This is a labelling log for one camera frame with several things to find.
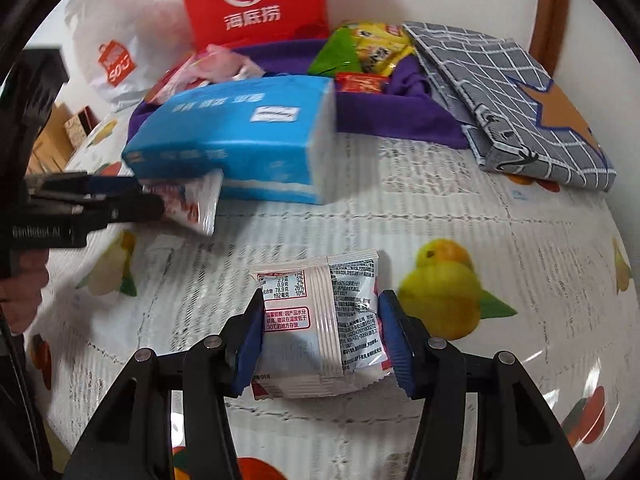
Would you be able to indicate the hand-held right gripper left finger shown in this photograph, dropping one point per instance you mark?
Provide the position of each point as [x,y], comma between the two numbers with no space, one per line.
[250,345]

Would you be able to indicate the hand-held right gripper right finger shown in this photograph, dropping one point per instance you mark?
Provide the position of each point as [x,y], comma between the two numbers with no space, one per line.
[397,345]

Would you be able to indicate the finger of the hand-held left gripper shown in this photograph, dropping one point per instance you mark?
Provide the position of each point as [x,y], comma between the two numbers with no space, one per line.
[110,185]
[130,209]

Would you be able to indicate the white red snack packet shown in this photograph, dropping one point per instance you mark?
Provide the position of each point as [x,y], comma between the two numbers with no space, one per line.
[195,205]

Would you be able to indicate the pale pink snack packet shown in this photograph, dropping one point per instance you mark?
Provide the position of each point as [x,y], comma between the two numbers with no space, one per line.
[320,310]

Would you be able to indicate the pink panda snack packet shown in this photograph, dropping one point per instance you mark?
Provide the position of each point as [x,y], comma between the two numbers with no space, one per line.
[182,77]

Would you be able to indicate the purple towel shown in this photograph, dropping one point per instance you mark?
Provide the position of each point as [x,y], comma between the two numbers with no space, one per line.
[390,115]

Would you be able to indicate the green snack packet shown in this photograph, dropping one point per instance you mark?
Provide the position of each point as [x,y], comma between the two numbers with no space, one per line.
[335,55]

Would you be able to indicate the yellow snack packet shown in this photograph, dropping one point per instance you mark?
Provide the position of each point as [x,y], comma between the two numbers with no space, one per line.
[380,55]

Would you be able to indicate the person's left hand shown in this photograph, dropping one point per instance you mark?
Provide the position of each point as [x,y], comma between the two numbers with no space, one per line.
[22,290]

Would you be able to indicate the brown patterned box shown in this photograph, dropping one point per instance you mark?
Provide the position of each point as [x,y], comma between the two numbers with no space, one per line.
[77,127]

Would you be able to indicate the blue tissue pack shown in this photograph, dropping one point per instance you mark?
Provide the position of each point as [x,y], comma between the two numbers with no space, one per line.
[225,125]

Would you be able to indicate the fruit print tablecloth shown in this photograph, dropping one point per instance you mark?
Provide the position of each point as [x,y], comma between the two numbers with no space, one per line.
[450,220]

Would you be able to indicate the white plastic bag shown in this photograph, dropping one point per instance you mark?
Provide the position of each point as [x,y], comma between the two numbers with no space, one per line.
[125,25]

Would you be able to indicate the red paper bag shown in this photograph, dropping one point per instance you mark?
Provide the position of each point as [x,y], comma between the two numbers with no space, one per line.
[250,10]

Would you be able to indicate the brown wooden door frame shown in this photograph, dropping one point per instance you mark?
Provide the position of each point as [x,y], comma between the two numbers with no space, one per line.
[552,10]

